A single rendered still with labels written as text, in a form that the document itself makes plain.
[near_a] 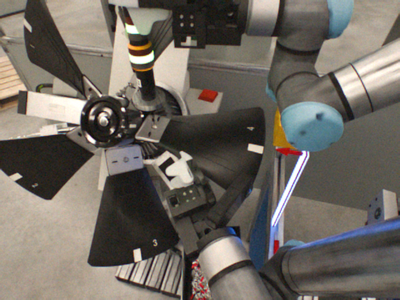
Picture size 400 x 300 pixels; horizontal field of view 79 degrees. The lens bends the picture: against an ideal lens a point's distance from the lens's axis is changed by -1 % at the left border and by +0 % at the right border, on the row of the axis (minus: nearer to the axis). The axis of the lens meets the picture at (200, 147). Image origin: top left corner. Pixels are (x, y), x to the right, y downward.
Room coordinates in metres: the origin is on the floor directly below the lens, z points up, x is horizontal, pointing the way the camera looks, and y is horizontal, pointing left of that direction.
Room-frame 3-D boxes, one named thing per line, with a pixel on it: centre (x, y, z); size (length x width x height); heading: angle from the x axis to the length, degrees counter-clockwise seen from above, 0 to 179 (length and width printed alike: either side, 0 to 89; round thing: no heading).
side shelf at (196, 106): (1.00, 0.09, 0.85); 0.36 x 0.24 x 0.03; 76
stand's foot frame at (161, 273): (0.67, 0.19, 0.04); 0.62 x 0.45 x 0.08; 166
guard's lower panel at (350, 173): (1.14, -0.07, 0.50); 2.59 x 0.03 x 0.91; 76
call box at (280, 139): (0.64, -0.31, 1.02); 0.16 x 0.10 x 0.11; 166
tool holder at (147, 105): (0.45, 0.11, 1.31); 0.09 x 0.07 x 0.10; 21
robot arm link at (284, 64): (0.40, -0.17, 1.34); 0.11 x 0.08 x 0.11; 176
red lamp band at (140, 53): (0.44, 0.11, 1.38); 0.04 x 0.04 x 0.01
